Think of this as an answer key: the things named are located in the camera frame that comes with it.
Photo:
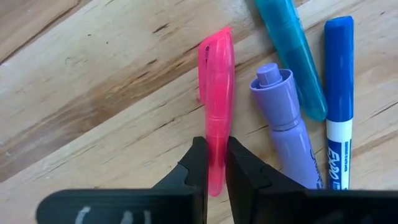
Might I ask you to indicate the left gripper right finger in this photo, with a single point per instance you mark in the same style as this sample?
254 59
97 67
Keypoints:
264 202

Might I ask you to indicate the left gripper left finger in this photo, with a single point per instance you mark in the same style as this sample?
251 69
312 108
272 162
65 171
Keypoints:
174 205

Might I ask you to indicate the lavender thick marker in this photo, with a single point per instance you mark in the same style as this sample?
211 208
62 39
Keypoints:
286 124

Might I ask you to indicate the pink highlighter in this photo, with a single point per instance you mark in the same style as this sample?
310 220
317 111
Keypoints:
217 93

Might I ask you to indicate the blue whiteboard marker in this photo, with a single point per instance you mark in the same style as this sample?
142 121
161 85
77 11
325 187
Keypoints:
339 77

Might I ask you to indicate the teal highlighter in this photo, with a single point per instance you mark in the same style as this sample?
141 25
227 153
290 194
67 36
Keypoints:
292 56

